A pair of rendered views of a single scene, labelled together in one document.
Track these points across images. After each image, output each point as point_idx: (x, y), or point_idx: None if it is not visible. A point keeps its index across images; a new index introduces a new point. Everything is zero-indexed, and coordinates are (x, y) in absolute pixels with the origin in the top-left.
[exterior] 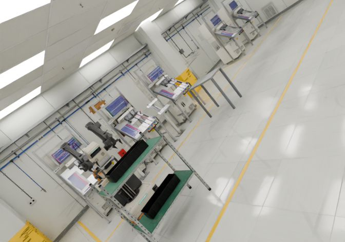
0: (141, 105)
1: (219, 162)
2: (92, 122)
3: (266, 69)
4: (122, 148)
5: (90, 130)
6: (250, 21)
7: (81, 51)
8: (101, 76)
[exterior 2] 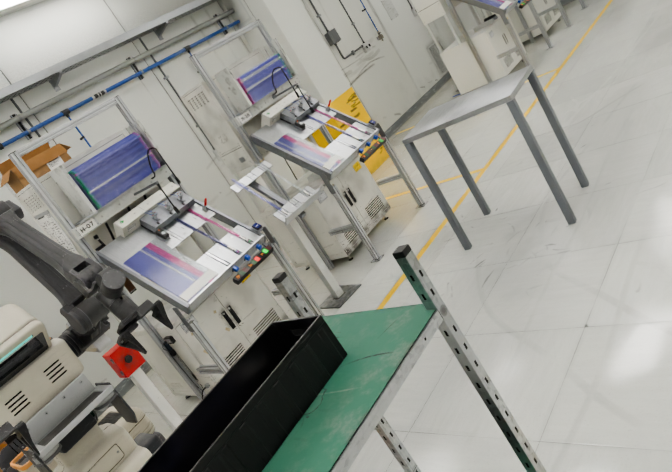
0: (193, 189)
1: (606, 443)
2: (18, 207)
3: (657, 106)
4: None
5: (1, 248)
6: None
7: None
8: (62, 64)
